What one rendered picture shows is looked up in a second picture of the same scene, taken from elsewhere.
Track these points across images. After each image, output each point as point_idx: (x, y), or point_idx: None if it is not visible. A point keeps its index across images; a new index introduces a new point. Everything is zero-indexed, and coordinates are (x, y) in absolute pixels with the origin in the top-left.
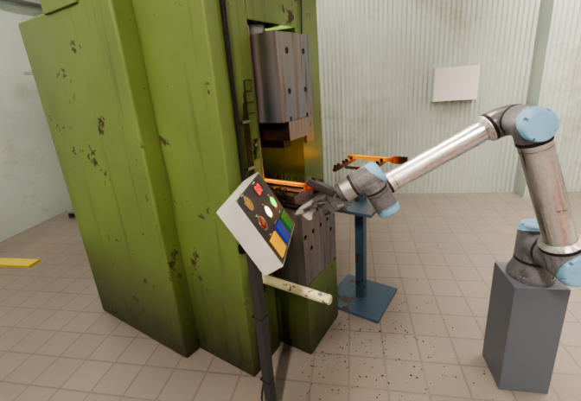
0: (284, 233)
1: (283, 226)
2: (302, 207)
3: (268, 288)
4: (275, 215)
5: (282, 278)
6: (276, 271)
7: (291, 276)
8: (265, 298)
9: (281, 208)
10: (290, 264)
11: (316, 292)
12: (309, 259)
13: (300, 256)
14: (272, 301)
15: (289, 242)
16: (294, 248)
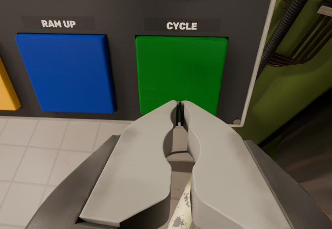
0: (60, 89)
1: (84, 70)
2: (165, 127)
3: (255, 128)
4: (101, 8)
5: (279, 145)
6: (286, 133)
7: (279, 161)
8: (243, 129)
9: (228, 29)
10: (292, 153)
11: (182, 212)
12: (310, 193)
13: (303, 171)
14: (252, 140)
15: (77, 119)
16: (315, 155)
